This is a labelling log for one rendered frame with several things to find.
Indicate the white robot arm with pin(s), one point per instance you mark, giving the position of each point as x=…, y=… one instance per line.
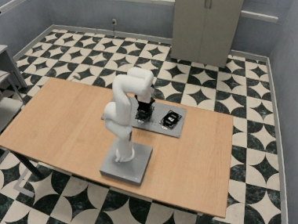
x=119, y=111

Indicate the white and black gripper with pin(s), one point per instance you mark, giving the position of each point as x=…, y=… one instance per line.
x=146, y=99

